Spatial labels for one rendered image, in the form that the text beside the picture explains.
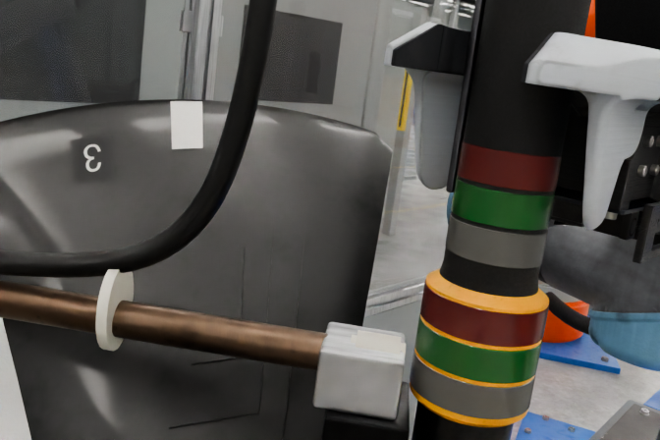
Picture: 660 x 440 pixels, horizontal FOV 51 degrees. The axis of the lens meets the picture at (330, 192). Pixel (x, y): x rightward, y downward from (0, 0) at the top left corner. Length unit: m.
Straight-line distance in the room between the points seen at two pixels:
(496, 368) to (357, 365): 0.05
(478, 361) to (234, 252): 0.14
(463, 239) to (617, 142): 0.06
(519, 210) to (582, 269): 0.27
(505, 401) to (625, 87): 0.11
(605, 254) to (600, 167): 0.27
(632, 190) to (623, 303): 0.19
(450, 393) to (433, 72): 0.11
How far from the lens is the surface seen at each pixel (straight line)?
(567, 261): 0.51
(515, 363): 0.25
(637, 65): 0.23
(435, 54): 0.23
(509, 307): 0.24
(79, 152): 0.38
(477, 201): 0.23
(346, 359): 0.25
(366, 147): 0.39
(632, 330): 0.49
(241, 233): 0.34
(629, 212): 0.30
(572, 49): 0.21
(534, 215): 0.24
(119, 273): 0.27
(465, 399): 0.25
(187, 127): 0.38
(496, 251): 0.23
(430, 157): 0.26
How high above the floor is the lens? 1.48
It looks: 11 degrees down
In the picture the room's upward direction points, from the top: 7 degrees clockwise
